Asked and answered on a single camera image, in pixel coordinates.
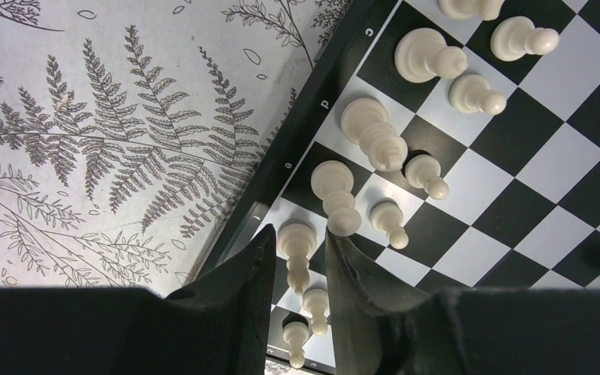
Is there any fourteenth white chess piece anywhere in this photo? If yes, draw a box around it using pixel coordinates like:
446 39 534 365
277 223 318 296

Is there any floral white table mat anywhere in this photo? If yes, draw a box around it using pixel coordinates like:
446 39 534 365
0 1 351 298

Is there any twelfth white chess piece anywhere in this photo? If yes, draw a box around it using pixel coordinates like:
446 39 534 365
282 321 310 369

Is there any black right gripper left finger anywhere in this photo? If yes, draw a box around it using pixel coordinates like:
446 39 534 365
0 225 276 374

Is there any eleventh white chess piece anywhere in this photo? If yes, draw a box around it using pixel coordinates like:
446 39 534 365
302 288 329 336

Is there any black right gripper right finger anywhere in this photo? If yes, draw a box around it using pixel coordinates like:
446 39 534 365
325 234 600 374

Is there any black white chess board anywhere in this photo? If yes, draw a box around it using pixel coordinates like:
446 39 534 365
196 0 600 375

